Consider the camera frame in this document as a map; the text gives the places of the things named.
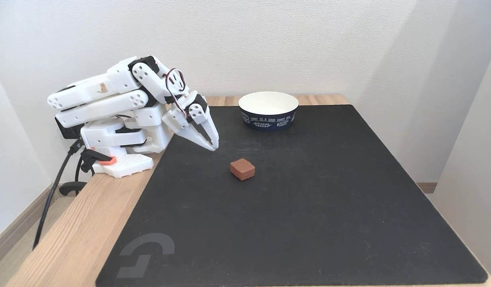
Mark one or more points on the brown square toy block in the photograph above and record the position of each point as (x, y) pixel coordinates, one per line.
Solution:
(242, 169)

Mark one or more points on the white navy paper bowl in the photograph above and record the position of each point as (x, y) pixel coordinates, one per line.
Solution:
(268, 107)

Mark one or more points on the black orange table clamp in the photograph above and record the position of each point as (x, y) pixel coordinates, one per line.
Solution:
(96, 156)

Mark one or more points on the large black desk mat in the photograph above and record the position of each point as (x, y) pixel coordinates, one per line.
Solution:
(301, 199)

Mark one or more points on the black power adapter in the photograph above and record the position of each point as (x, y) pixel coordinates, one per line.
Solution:
(68, 130)

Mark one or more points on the long wooden baseboard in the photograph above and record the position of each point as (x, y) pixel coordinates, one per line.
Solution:
(18, 227)

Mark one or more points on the short wooden baseboard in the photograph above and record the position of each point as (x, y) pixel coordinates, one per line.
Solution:
(426, 187)

